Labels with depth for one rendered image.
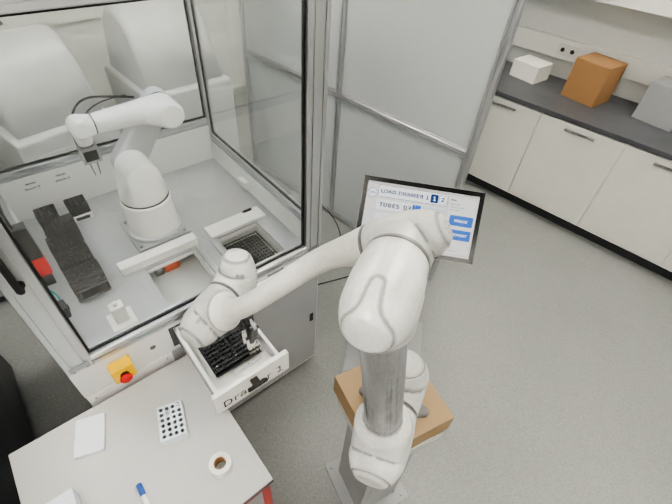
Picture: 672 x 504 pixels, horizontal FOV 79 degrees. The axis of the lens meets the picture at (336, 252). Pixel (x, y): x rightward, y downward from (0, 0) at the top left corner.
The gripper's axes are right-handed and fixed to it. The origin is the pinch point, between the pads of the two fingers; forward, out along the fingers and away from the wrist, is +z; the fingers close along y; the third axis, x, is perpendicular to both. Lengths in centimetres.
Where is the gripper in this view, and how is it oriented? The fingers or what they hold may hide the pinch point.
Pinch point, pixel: (248, 338)
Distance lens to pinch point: 149.0
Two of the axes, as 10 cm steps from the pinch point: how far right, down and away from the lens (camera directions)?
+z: -0.6, 7.1, 7.0
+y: -6.3, -5.7, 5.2
